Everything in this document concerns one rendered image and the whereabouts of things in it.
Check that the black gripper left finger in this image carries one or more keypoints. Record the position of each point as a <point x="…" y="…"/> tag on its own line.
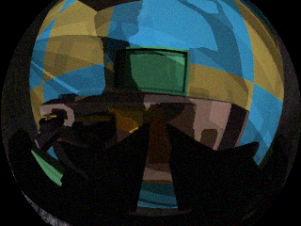
<point x="121" y="166"/>

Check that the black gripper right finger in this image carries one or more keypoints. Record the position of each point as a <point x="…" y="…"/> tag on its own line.
<point x="194" y="166"/>

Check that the tan sloped ramp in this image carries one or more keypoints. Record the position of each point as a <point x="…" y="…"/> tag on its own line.
<point x="216" y="124"/>

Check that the green trolley with black wheels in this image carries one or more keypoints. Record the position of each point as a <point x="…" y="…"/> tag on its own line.
<point x="91" y="131"/>

